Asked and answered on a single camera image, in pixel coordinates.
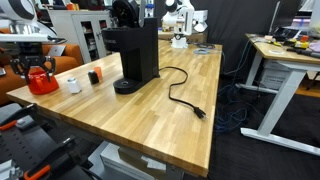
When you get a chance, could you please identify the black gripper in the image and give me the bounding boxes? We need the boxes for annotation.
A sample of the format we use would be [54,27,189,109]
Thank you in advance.
[9,42,57,85]

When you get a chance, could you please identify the red ceramic kettle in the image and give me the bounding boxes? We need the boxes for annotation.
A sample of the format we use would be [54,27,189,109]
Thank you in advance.
[26,68,60,96]

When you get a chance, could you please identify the silver laptop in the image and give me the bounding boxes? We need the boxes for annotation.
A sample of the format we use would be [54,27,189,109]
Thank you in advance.
[46,44,67,58]

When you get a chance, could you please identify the orange sofa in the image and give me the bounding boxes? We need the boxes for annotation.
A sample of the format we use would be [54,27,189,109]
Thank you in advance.
[0,28,84,107]

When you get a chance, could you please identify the white coffee pod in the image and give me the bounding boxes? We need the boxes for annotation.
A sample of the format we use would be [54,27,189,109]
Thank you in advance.
[66,77,82,95]

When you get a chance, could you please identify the white glass door cabinet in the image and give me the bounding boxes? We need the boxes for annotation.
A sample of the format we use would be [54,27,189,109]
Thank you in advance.
[47,9,116,65]

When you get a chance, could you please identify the black coffee pod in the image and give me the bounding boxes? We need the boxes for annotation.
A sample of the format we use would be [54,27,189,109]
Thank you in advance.
[87,69,100,85]

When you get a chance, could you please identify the small orange cup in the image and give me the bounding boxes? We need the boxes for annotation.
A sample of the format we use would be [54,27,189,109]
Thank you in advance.
[93,66,103,80]

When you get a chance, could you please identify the orange items on cabinet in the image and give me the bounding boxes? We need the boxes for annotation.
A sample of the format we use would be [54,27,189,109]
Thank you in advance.
[65,2,81,12]

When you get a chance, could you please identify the black equipment stand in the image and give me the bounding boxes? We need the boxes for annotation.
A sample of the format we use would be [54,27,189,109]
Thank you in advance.
[0,103,98,180]

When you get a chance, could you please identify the black pod coffee machine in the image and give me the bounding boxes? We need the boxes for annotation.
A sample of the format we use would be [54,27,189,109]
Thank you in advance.
[101,0,160,95]

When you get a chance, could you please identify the white carton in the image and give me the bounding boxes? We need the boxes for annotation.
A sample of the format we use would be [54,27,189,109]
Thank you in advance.
[99,141,158,180]

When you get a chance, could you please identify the flat white box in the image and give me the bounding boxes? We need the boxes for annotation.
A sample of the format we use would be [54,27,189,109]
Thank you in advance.
[193,9,209,23]
[193,20,208,33]

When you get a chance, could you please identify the black divider panel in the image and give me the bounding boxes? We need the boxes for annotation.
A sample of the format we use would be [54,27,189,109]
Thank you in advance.
[154,0,278,76]

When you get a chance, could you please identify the grey box under desk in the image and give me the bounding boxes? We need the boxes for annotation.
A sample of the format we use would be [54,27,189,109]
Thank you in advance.
[259,59,294,91]

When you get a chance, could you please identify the white tape roll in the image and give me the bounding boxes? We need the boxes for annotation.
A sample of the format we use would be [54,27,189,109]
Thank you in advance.
[268,49,285,56]

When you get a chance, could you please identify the black monitor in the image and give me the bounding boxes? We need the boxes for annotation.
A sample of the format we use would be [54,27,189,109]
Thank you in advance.
[268,0,303,34]

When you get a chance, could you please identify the yellow tool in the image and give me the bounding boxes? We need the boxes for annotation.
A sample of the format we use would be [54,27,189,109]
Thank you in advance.
[293,39,310,50]

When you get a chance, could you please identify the long black tool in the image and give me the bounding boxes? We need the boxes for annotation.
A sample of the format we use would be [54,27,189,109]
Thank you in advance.
[286,47,320,60]

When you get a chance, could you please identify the black clamp orange handle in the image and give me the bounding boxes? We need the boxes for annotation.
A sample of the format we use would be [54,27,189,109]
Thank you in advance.
[23,134,78,180]
[0,103,38,132]

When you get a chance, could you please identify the blue cable coil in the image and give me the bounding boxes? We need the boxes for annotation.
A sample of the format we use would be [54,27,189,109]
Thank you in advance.
[193,47,212,56]

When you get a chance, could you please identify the black cable coil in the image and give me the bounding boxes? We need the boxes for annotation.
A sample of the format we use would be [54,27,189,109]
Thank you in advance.
[191,41,218,50]

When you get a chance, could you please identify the black coffee machine power cord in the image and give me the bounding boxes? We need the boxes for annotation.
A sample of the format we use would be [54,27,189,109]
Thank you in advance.
[158,66,208,120]

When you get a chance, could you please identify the grey table frame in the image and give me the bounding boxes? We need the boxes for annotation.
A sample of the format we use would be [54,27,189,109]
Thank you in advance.
[164,163,185,180]

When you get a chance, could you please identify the blue floor cables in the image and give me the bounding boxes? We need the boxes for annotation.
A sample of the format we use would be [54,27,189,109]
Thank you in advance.
[214,83,264,134]

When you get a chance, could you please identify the wooden desk white frame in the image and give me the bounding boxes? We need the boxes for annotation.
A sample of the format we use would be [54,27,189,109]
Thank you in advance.
[234,33,320,157]

